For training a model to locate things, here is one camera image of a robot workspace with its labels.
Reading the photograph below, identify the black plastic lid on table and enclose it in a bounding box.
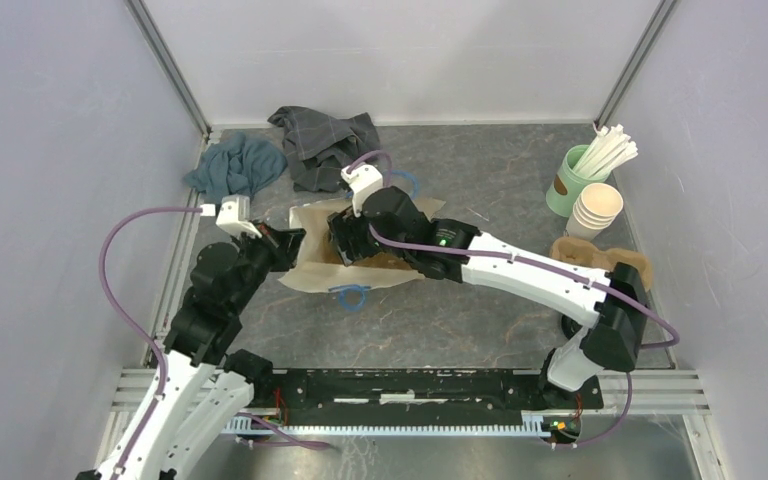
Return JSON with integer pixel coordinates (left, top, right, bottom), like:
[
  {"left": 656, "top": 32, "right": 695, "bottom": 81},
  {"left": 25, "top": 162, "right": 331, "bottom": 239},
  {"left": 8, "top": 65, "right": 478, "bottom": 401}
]
[{"left": 560, "top": 315, "right": 582, "bottom": 339}]

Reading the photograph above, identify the dark grey cloth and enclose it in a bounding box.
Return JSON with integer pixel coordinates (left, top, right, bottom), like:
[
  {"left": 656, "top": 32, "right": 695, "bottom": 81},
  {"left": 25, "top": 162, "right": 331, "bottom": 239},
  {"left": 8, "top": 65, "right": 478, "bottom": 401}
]
[{"left": 268, "top": 106, "right": 381, "bottom": 193}]

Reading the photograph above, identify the teal crumpled cloth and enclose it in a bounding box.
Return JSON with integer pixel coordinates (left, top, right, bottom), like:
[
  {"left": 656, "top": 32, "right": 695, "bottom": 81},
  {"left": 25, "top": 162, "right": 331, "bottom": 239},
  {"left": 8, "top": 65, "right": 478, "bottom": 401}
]
[{"left": 182, "top": 132, "right": 288, "bottom": 204}]

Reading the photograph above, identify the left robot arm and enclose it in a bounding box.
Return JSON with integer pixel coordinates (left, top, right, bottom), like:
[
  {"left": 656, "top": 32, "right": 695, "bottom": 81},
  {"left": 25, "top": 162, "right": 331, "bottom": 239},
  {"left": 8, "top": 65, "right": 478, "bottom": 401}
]
[{"left": 78, "top": 222, "right": 305, "bottom": 479}]

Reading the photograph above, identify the white wrapped straws bundle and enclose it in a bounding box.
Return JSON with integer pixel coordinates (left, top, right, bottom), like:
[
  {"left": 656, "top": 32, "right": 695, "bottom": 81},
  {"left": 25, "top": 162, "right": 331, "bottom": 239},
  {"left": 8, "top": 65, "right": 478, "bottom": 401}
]
[{"left": 572, "top": 124, "right": 639, "bottom": 179}]

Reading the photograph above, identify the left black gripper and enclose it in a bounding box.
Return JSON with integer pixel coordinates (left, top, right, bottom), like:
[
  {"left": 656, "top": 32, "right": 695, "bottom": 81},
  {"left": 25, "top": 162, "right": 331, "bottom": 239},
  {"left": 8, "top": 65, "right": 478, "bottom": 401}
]
[{"left": 229, "top": 217, "right": 307, "bottom": 313}]

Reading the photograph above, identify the stack of paper cups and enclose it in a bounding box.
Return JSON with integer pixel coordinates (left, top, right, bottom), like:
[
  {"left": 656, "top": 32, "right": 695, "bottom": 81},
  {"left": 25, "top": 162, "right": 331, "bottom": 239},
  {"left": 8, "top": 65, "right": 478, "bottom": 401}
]
[{"left": 564, "top": 183, "right": 624, "bottom": 241}]

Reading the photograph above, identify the brown cardboard cup carrier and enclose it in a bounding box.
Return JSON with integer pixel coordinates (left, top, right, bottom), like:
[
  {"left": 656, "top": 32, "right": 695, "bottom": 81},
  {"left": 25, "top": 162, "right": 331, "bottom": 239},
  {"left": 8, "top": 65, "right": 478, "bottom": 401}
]
[{"left": 549, "top": 236, "right": 654, "bottom": 292}]

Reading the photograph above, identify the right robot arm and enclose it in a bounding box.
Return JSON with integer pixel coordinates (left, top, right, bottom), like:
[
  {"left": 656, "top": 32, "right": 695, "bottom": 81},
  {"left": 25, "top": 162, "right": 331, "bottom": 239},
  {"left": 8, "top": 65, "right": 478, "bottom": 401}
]
[{"left": 327, "top": 187, "right": 650, "bottom": 408}]

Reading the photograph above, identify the left corner metal post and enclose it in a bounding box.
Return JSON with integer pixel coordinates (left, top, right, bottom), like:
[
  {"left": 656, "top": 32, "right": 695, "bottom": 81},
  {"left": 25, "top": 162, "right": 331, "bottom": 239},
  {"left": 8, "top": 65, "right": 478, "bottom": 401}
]
[{"left": 124, "top": 0, "right": 212, "bottom": 138}]

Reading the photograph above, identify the purple cable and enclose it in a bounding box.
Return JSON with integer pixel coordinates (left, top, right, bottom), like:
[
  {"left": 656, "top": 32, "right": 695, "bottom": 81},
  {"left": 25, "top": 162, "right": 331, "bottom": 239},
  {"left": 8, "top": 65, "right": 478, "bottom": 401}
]
[
  {"left": 345, "top": 149, "right": 681, "bottom": 446},
  {"left": 97, "top": 206, "right": 204, "bottom": 480}
]

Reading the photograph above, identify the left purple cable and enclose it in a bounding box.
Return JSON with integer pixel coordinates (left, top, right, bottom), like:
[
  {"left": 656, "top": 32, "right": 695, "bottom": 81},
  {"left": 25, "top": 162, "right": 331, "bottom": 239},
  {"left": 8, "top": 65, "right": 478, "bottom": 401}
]
[{"left": 97, "top": 206, "right": 204, "bottom": 480}]

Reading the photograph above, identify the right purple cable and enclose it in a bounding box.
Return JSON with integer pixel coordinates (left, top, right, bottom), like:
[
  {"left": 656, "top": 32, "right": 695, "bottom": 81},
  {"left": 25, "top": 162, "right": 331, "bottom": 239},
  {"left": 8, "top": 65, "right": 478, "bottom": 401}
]
[{"left": 345, "top": 149, "right": 681, "bottom": 446}]

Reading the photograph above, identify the printed paper takeout bag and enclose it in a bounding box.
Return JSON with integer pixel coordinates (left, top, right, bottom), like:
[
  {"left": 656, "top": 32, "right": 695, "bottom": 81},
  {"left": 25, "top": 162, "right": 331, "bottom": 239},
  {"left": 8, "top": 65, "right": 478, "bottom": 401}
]
[{"left": 280, "top": 198, "right": 424, "bottom": 293}]

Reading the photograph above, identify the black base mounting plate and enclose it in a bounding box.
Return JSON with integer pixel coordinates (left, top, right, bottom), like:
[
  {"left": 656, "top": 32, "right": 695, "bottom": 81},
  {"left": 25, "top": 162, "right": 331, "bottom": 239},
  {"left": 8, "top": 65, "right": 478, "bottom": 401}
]
[{"left": 247, "top": 368, "right": 604, "bottom": 427}]

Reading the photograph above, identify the green straw holder cup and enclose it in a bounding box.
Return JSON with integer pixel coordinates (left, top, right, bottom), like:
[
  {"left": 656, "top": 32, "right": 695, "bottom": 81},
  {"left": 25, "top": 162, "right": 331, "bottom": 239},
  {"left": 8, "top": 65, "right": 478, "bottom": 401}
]
[{"left": 545, "top": 145, "right": 606, "bottom": 218}]

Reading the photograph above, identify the corner metal post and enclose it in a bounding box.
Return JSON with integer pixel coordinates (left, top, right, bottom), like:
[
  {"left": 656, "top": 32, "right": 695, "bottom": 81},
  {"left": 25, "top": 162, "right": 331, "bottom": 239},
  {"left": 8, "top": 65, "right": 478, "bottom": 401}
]
[
  {"left": 124, "top": 0, "right": 212, "bottom": 138},
  {"left": 592, "top": 0, "right": 679, "bottom": 129}
]

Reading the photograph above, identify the right corner metal post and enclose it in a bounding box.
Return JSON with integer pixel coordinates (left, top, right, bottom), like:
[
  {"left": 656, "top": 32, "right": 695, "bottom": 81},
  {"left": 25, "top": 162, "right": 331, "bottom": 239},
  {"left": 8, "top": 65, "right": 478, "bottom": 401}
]
[{"left": 592, "top": 0, "right": 679, "bottom": 129}]

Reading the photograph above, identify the aluminium cable rail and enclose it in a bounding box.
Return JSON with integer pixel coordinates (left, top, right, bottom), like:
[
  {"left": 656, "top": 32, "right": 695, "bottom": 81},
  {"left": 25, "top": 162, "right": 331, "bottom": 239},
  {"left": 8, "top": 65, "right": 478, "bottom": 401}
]
[{"left": 133, "top": 411, "right": 584, "bottom": 439}]

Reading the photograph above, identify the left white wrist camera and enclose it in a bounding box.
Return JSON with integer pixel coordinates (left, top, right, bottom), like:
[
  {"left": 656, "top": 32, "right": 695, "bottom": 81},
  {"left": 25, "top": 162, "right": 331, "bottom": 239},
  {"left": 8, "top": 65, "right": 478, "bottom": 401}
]
[{"left": 199, "top": 194, "right": 262, "bottom": 238}]

